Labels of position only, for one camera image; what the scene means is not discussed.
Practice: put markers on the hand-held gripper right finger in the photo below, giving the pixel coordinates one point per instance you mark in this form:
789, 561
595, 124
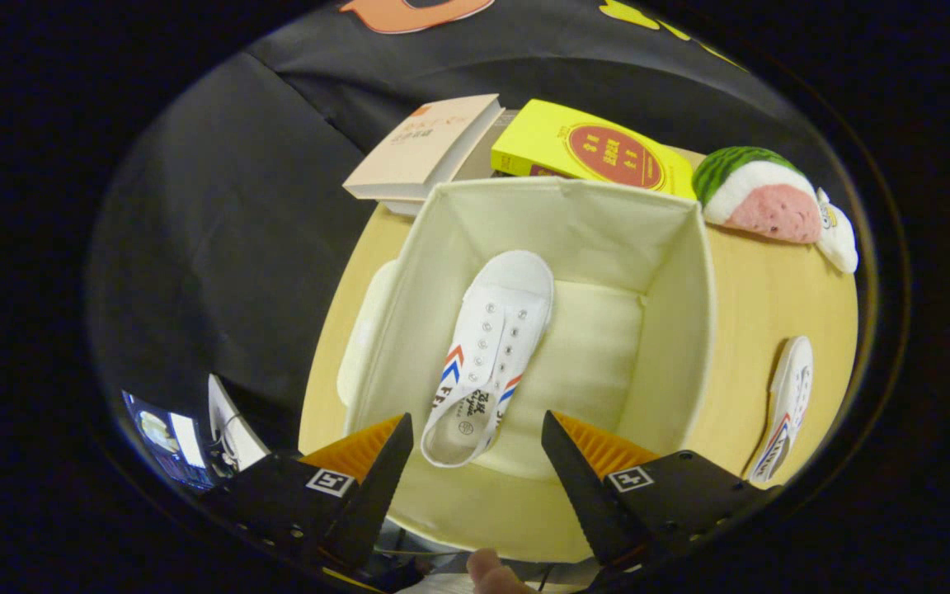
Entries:
582, 495

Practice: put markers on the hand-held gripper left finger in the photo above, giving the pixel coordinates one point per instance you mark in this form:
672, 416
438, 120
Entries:
380, 495

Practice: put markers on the cream fabric storage box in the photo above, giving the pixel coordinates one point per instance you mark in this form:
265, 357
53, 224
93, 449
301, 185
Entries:
599, 346

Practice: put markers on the white canvas shoe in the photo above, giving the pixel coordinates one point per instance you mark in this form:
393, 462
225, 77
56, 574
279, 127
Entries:
496, 330
788, 396

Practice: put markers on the white flat panel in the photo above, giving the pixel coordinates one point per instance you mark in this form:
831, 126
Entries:
232, 425

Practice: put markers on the computer monitor screen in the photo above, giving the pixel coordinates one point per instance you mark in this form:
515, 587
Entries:
166, 437

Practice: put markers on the yellow book with red circle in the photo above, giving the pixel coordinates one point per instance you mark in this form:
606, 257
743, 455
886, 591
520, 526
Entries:
590, 153

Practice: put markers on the watermelon slice plush toy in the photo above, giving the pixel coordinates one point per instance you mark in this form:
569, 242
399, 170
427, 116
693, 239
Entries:
759, 194

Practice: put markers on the grey book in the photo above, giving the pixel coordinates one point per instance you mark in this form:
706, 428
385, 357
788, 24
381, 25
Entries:
475, 157

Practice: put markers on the beige cover book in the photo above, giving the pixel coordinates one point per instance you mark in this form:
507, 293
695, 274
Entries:
421, 144

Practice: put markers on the small white plush toy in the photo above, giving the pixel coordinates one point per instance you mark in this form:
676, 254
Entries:
838, 235

